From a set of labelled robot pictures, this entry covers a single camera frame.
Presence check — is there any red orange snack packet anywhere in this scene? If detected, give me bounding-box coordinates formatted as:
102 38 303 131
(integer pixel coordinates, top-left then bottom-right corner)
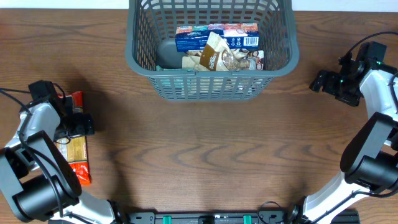
55 91 91 186

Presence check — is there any brown white snack bag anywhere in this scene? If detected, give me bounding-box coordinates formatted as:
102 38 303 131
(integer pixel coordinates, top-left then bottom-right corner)
198 30 265 72

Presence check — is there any beige snack bag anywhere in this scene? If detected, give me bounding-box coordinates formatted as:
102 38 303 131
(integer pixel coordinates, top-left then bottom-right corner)
181 49 249 88

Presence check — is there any blue tissue pack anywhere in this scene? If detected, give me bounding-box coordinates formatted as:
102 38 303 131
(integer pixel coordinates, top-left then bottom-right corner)
175 23 259 52

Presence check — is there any mint green wipes packet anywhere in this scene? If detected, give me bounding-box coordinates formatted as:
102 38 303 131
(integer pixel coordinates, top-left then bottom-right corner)
154 75 185 96

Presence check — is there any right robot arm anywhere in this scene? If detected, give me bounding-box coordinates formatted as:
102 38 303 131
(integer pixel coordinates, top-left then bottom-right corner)
286 62 397 223

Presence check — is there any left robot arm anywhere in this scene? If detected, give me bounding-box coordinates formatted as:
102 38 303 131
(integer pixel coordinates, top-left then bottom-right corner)
1 103 128 223

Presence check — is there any grey plastic basket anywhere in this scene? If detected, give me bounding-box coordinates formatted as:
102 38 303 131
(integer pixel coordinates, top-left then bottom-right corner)
125 0 299 101

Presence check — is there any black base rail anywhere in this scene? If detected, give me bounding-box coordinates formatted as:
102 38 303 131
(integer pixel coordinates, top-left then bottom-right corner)
124 210 360 224

